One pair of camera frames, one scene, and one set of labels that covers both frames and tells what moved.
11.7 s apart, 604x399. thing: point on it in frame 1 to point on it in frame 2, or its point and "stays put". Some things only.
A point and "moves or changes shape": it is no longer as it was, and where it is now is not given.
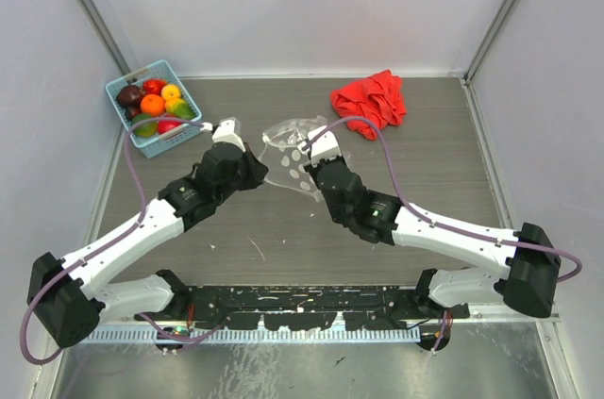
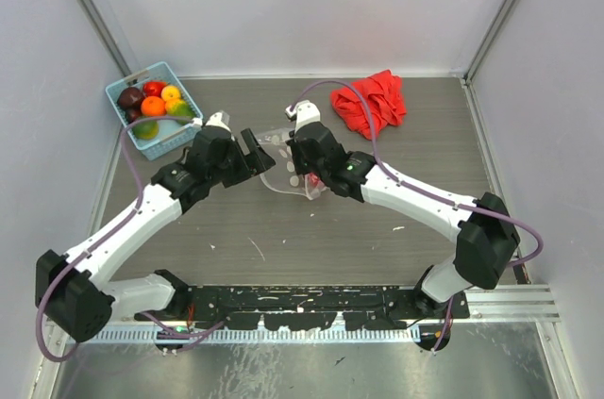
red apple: [165, 125] moves or changes shape
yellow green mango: [180, 108] stays put
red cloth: [378, 98] stays put
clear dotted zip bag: [282, 157] stays put
